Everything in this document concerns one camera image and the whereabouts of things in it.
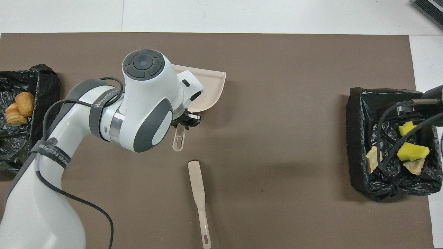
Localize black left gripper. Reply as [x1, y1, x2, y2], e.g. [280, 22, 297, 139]
[171, 109, 202, 131]

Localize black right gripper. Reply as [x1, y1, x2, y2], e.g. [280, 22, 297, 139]
[423, 85, 443, 104]

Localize beige plastic dustpan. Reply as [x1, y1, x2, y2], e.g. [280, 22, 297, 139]
[172, 64, 227, 152]

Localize notched green yellow sponge piece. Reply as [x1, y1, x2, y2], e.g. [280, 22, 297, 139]
[399, 121, 418, 137]

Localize beige hand brush black bristles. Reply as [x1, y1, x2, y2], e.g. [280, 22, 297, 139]
[188, 160, 212, 249]

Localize pale yellow bread piece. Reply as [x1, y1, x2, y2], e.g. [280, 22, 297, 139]
[402, 158, 426, 176]

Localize orange brown bread piece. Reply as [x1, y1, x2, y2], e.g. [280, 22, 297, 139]
[15, 92, 35, 117]

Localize pale tan bread piece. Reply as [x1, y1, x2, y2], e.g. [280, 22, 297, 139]
[5, 104, 28, 126]

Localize black bag lined bin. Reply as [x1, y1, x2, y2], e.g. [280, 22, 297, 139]
[346, 87, 443, 202]
[0, 64, 61, 174]

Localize dark ribbed device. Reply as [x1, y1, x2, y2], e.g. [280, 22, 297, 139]
[412, 0, 443, 30]

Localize brown table mat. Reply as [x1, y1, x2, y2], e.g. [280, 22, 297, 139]
[0, 33, 434, 249]

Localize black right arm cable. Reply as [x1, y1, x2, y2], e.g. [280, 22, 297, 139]
[376, 99, 443, 170]

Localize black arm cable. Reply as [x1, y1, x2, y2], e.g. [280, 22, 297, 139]
[34, 77, 125, 249]
[376, 99, 443, 170]

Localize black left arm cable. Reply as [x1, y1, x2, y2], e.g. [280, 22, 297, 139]
[34, 77, 125, 249]

